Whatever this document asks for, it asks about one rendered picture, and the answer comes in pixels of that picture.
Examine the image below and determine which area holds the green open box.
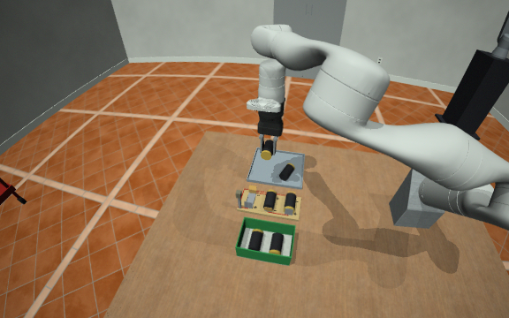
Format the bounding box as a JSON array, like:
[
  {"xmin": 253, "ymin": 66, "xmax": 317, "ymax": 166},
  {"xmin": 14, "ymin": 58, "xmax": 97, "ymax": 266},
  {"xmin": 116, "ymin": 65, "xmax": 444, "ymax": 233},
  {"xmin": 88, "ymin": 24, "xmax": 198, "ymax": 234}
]
[{"xmin": 235, "ymin": 217, "xmax": 295, "ymax": 266}]

